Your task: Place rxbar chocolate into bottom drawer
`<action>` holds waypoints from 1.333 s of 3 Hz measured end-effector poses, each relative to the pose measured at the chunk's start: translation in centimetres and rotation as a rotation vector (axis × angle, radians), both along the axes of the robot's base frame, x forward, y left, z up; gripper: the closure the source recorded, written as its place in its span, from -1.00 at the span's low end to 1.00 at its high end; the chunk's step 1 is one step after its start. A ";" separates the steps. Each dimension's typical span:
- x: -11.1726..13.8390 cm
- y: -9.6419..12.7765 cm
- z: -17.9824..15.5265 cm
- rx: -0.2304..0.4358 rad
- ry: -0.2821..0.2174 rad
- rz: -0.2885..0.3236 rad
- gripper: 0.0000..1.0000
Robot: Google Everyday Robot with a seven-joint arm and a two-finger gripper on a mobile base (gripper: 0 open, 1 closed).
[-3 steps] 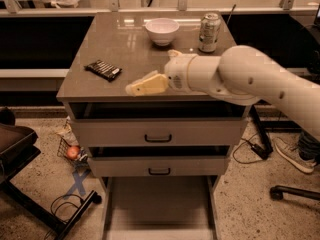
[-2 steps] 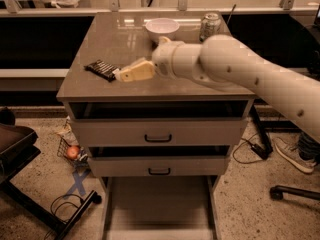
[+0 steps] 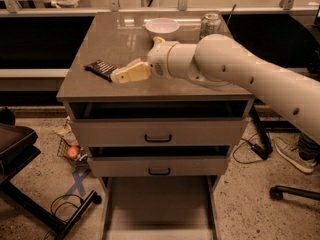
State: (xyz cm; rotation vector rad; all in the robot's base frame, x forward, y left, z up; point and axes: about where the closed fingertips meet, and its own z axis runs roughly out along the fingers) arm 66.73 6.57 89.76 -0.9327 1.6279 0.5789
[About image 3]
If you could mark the middle grey drawer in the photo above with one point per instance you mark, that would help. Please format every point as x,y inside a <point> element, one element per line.
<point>159,161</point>

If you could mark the black office chair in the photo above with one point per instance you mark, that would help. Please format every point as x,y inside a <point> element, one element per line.
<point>48,180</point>

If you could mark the open bottom grey drawer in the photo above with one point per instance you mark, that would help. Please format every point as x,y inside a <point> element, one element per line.
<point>160,208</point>

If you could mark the black wire basket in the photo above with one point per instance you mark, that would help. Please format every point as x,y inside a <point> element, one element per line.
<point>81,160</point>

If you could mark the dark jeans leg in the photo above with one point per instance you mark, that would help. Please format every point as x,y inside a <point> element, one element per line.
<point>308,149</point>

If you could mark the top grey drawer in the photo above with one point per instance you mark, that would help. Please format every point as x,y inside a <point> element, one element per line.
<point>168,123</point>

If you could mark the black chair base leg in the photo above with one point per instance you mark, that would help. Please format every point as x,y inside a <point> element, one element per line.
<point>276,193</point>

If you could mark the grey drawer cabinet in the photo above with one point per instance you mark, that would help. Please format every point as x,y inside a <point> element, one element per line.
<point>118,38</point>

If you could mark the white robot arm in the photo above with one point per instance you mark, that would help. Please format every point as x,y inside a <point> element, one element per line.
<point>218,61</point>

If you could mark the white ceramic bowl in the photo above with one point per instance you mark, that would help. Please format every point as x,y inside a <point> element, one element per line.
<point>165,28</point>

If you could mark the grey sneaker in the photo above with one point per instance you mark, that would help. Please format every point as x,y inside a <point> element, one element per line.
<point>291,153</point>

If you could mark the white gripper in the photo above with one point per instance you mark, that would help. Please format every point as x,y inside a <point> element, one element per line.
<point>158,59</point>

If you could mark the red apple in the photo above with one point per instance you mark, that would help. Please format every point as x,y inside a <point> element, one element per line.
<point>73,152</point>

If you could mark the silver soda can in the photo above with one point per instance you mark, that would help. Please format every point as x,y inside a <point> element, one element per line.
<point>210,24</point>

